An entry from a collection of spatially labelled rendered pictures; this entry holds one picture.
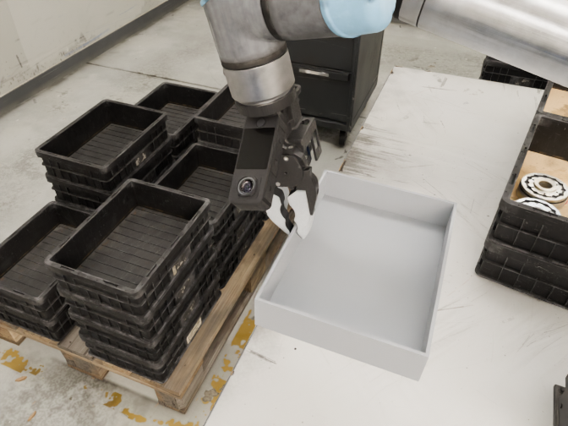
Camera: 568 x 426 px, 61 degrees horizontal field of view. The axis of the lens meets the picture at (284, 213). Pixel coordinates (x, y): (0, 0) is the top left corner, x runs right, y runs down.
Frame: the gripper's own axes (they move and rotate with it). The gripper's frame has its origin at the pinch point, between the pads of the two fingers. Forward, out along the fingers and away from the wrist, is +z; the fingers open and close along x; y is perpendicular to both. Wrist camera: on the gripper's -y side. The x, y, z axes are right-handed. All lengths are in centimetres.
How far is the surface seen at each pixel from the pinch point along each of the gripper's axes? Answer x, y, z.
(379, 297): -11.6, -4.6, 6.3
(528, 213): -31, 36, 24
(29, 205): 182, 85, 66
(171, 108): 117, 133, 43
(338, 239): -4.4, 3.9, 4.3
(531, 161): -34, 69, 34
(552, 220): -35, 35, 25
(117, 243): 80, 38, 41
